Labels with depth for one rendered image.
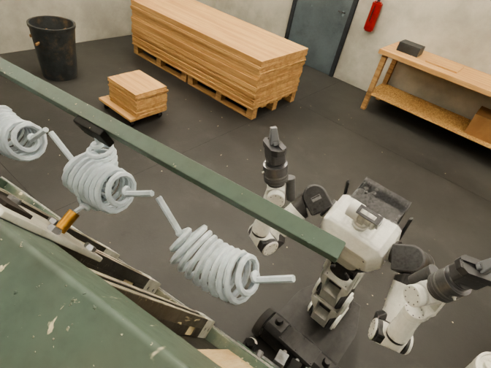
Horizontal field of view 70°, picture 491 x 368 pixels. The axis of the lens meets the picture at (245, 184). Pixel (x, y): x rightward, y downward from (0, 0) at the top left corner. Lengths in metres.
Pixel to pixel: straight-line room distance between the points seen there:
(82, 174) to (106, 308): 0.24
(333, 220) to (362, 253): 0.15
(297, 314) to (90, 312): 2.24
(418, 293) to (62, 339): 1.01
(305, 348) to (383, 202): 1.21
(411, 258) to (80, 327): 1.20
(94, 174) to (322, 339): 2.13
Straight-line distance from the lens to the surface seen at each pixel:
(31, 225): 0.42
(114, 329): 0.30
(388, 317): 1.41
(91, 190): 0.49
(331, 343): 2.48
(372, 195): 1.48
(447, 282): 1.13
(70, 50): 5.11
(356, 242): 1.39
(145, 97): 4.08
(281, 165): 1.24
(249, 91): 4.50
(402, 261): 1.39
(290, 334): 2.39
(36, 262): 0.34
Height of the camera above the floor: 2.22
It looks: 39 degrees down
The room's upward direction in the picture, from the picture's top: 12 degrees clockwise
